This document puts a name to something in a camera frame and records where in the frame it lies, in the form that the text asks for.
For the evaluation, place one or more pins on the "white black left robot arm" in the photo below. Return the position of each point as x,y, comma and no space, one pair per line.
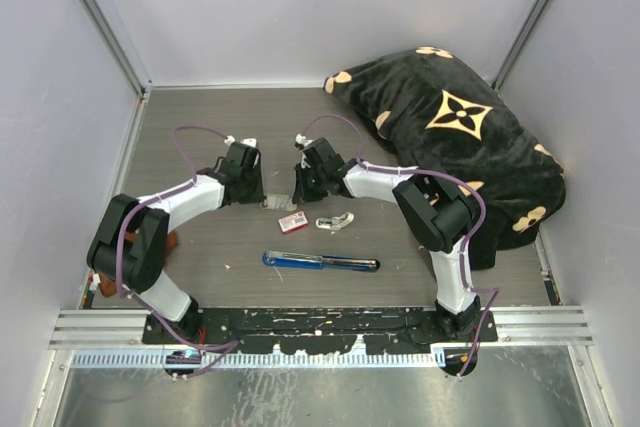
130,244

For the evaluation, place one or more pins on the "red staple box sleeve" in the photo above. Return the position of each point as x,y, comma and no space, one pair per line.
293,222

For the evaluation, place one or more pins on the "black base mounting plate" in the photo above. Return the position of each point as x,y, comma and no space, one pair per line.
389,330

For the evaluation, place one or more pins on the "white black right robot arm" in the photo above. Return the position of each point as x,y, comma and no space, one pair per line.
439,216

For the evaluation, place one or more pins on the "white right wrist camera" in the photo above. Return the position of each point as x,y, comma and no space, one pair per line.
301,141

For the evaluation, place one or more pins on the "black floral plush blanket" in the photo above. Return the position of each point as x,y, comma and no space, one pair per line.
429,107

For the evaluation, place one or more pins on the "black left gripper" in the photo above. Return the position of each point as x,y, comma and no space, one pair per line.
257,195

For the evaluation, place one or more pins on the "white slotted cable duct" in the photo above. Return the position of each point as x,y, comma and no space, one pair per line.
189,360

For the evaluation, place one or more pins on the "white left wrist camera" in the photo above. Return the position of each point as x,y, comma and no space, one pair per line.
250,142

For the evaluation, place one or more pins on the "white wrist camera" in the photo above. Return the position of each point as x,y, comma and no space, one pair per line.
250,142
301,141

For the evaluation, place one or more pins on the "brown cloth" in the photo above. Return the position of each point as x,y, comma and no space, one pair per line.
108,287

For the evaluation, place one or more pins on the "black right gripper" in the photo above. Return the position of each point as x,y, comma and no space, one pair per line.
302,194

